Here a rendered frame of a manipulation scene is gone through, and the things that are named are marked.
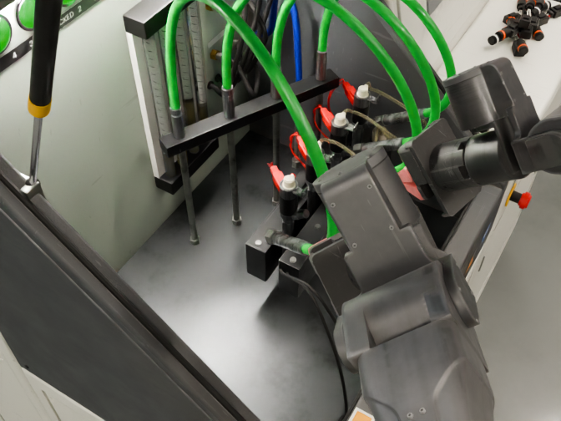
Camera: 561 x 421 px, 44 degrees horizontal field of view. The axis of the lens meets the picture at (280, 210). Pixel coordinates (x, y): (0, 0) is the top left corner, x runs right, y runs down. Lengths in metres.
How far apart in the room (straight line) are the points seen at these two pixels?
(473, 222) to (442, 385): 0.86
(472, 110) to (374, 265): 0.32
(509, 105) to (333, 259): 0.27
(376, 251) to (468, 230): 0.74
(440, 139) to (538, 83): 0.66
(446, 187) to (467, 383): 0.46
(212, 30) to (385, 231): 0.83
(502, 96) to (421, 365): 0.41
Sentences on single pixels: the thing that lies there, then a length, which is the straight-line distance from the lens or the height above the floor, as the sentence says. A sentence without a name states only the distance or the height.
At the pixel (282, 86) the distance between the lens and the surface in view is 0.74.
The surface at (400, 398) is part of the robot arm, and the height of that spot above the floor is 1.51.
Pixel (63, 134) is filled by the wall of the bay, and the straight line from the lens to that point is 1.03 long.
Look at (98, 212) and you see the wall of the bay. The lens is 1.17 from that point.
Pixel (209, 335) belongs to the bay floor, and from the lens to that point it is 1.20.
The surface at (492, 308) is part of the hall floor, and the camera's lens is 2.30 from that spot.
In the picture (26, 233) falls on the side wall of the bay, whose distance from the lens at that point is 0.79.
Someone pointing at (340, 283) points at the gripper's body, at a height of 1.37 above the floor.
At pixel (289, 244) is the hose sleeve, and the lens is 0.90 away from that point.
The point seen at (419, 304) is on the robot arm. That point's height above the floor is 1.51.
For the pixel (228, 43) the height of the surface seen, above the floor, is 1.25.
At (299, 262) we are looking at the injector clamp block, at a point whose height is 0.98.
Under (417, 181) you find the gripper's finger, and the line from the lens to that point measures 0.84.
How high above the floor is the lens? 1.86
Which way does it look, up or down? 49 degrees down
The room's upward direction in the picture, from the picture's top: straight up
